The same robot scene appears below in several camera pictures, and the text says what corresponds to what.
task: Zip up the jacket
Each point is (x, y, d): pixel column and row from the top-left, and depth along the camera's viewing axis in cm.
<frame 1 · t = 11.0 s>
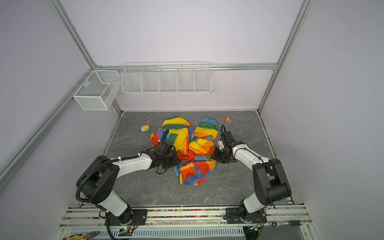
left hand: (179, 163, 90), fingers open
right hand: (213, 159, 90), fingers open
rainbow striped jacket: (194, 146, 96), point 6 cm above the table
yellow white small toy: (145, 128, 107), point 5 cm above the table
orange small toy: (227, 119, 115), point 3 cm above the table

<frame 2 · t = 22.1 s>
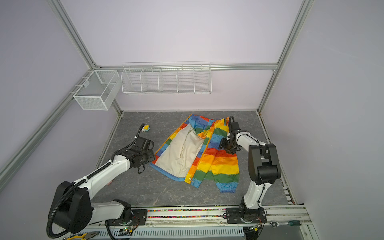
left hand: (149, 158, 87), fingers open
right hand: (223, 149, 96), fingers open
rainbow striped jacket: (192, 152, 97), point 2 cm above the table
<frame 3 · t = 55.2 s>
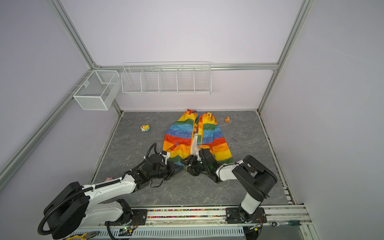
left hand: (183, 170, 79), fingers closed
right hand: (181, 165, 84), fingers open
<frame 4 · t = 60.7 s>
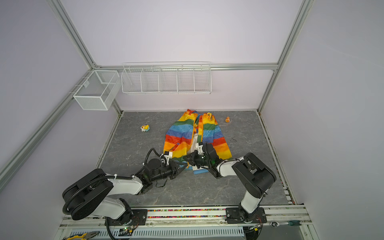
left hand: (188, 167, 79), fingers closed
right hand: (181, 158, 85), fingers closed
rainbow striped jacket: (192, 127, 105), point 6 cm above the table
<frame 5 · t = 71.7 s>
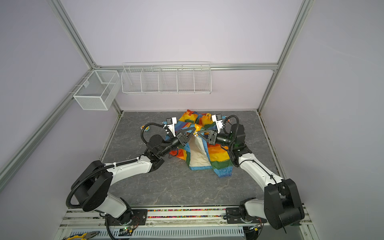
left hand: (196, 131, 71), fingers closed
right hand: (197, 134, 72), fingers closed
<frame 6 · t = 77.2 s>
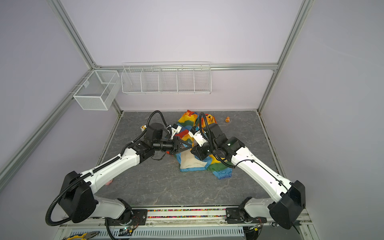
left hand: (190, 149, 71), fingers closed
right hand: (193, 151, 74), fingers closed
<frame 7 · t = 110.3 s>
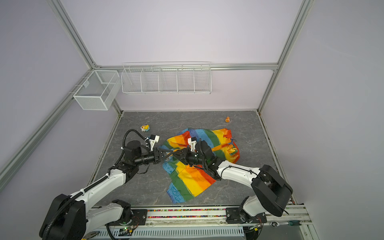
left hand: (172, 155, 76), fingers closed
right hand: (172, 156, 75), fingers closed
rainbow striped jacket: (188, 181, 86), on the table
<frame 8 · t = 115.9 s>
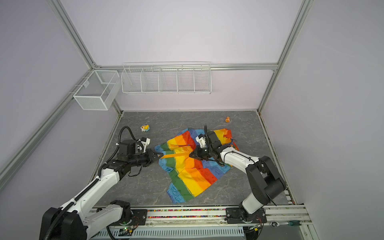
left hand: (162, 156, 79), fingers closed
right hand: (189, 156, 85), fingers closed
